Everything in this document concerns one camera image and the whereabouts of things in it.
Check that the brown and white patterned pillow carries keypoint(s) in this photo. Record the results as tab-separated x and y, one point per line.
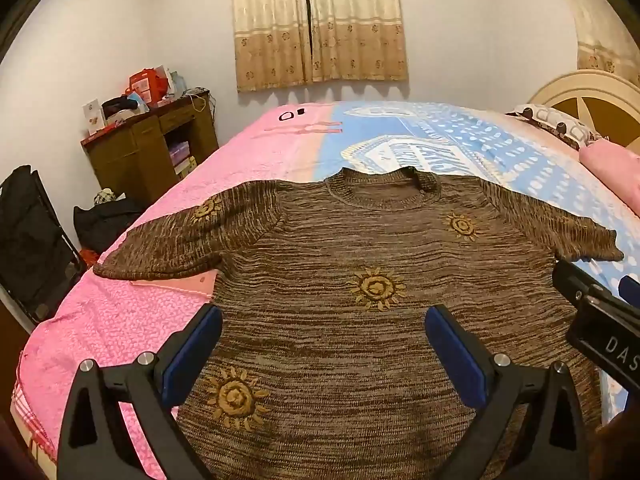
550	120

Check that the brown wooden desk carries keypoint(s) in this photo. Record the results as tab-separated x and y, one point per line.
125	150

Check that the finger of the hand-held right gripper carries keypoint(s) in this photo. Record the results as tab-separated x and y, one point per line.
631	292
575	280

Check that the red cloth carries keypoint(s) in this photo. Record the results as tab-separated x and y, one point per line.
90	258

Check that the cream round bed headboard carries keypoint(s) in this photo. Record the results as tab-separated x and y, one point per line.
575	85

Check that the pink pillow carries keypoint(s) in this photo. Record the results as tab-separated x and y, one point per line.
615	160

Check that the white card box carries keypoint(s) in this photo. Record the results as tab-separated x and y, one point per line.
94	117

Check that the stack of pink boxes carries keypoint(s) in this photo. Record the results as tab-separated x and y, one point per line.
181	157

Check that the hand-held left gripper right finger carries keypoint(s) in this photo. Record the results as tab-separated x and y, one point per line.
457	355

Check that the black pouch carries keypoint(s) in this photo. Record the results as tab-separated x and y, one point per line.
119	105

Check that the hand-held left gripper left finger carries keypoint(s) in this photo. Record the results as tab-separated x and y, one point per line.
192	355

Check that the beige patterned window curtain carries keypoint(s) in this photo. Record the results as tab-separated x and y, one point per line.
270	20

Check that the floral cloth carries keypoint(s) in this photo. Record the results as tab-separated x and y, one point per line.
105	196

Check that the black folding chair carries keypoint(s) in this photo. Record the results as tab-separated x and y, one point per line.
30	240

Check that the brown knit sun-pattern sweater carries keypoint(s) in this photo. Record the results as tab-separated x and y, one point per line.
325	240

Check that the black bag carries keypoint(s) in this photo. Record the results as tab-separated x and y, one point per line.
105	222

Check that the pink and blue printed blanket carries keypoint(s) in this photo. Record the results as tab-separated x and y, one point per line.
125	320

